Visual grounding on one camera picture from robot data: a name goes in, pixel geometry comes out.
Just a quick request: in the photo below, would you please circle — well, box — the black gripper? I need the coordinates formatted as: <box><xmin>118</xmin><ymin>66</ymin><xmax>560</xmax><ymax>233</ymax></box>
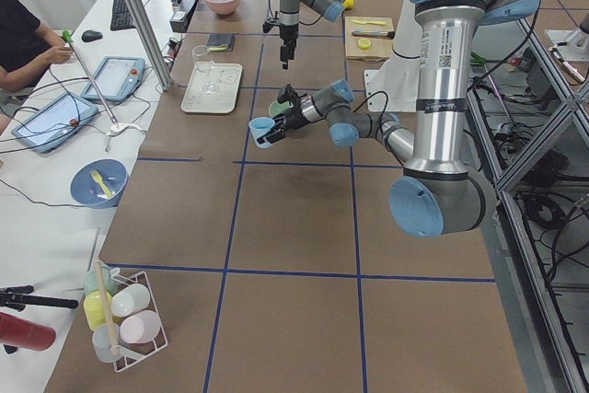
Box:
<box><xmin>279</xmin><ymin>24</ymin><xmax>299</xmax><ymax>69</ymax></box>
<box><xmin>256</xmin><ymin>98</ymin><xmax>314</xmax><ymax>144</ymax></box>

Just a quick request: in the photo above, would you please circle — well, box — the light blue cup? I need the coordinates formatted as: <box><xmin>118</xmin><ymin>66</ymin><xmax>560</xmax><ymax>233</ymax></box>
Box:
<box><xmin>248</xmin><ymin>117</ymin><xmax>276</xmax><ymax>149</ymax></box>

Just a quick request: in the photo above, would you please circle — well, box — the green bowl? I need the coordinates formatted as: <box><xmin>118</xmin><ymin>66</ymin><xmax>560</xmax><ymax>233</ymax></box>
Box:
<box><xmin>268</xmin><ymin>100</ymin><xmax>293</xmax><ymax>118</ymax></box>

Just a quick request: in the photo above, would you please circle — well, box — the blue bowl on desk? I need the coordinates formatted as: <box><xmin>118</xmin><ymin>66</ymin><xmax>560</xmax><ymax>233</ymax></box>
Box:
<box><xmin>70</xmin><ymin>159</ymin><xmax>128</xmax><ymax>209</ymax></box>

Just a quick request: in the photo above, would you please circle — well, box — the round yellow lemon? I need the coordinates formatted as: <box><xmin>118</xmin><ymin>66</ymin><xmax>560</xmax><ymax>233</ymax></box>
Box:
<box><xmin>343</xmin><ymin>0</ymin><xmax>354</xmax><ymax>11</ymax></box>

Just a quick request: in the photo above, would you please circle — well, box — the lemon half slice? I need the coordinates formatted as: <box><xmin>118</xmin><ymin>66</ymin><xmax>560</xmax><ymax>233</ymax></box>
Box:
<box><xmin>358</xmin><ymin>38</ymin><xmax>372</xmax><ymax>50</ymax></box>

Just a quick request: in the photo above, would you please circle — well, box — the cream bear tray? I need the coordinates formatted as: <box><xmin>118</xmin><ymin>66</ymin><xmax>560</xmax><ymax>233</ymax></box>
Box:
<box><xmin>179</xmin><ymin>64</ymin><xmax>243</xmax><ymax>114</ymax></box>

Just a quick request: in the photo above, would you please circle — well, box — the clear wine glass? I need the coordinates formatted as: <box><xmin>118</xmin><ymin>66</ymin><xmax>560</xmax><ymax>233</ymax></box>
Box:
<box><xmin>191</xmin><ymin>45</ymin><xmax>217</xmax><ymax>94</ymax></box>

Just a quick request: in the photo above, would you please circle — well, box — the wooden cutting board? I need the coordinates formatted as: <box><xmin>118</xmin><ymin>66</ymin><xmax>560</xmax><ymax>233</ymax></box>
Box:
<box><xmin>344</xmin><ymin>17</ymin><xmax>395</xmax><ymax>60</ymax></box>

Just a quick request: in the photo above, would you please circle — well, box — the yellow plastic knife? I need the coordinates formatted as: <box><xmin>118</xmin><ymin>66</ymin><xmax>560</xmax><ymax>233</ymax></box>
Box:
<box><xmin>352</xmin><ymin>19</ymin><xmax>387</xmax><ymax>27</ymax></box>

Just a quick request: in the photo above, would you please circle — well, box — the steel muddler black tip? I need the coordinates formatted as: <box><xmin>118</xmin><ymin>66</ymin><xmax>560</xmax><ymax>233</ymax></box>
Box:
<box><xmin>352</xmin><ymin>29</ymin><xmax>396</xmax><ymax>40</ymax></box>

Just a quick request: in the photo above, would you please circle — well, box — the black keyboard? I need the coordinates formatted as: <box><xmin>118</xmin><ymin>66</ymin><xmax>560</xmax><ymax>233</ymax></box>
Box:
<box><xmin>110</xmin><ymin>0</ymin><xmax>135</xmax><ymax>31</ymax></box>

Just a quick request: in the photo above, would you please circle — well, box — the far teach pendant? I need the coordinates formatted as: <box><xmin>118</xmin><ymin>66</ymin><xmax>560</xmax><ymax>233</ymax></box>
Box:
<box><xmin>93</xmin><ymin>56</ymin><xmax>145</xmax><ymax>104</ymax></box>

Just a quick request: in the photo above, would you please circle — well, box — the teach pendant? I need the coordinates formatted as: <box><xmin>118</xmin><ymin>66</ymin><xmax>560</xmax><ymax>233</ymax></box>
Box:
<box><xmin>11</xmin><ymin>93</ymin><xmax>98</xmax><ymax>154</ymax></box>
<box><xmin>93</xmin><ymin>56</ymin><xmax>145</xmax><ymax>104</ymax></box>

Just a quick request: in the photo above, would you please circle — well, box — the black computer mouse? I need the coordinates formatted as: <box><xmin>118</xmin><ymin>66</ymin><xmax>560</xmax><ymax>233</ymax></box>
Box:
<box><xmin>81</xmin><ymin>29</ymin><xmax>103</xmax><ymax>42</ymax></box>

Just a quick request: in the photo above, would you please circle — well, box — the near teach pendant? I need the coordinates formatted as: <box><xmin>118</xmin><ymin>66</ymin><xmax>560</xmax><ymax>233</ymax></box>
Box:
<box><xmin>11</xmin><ymin>93</ymin><xmax>98</xmax><ymax>154</ymax></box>

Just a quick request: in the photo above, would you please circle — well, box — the seated person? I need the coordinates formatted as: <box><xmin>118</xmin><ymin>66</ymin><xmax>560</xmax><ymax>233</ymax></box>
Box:
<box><xmin>0</xmin><ymin>0</ymin><xmax>75</xmax><ymax>134</ymax></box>

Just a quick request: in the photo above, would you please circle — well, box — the black tripod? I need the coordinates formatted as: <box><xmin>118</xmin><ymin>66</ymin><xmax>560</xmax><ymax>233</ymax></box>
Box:
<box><xmin>1</xmin><ymin>285</ymin><xmax>79</xmax><ymax>312</ymax></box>

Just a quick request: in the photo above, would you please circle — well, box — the red bottle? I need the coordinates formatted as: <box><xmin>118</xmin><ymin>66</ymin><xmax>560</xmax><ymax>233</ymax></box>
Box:
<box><xmin>1</xmin><ymin>313</ymin><xmax>56</xmax><ymax>352</ymax></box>

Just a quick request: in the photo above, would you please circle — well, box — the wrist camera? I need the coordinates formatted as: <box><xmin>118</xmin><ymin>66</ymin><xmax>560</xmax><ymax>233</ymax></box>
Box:
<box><xmin>262</xmin><ymin>17</ymin><xmax>281</xmax><ymax>34</ymax></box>
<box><xmin>276</xmin><ymin>84</ymin><xmax>301</xmax><ymax>109</ymax></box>

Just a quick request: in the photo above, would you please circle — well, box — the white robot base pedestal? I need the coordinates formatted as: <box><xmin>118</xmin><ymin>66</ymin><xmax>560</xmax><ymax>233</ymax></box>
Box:
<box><xmin>364</xmin><ymin>0</ymin><xmax>422</xmax><ymax>112</ymax></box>

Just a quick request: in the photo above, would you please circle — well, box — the aluminium frame post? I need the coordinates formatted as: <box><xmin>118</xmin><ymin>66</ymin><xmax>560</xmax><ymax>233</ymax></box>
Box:
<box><xmin>125</xmin><ymin>0</ymin><xmax>173</xmax><ymax>91</ymax></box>

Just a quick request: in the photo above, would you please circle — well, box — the white wire cup rack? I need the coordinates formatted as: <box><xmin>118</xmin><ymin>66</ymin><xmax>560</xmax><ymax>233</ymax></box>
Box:
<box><xmin>83</xmin><ymin>261</ymin><xmax>168</xmax><ymax>373</ymax></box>

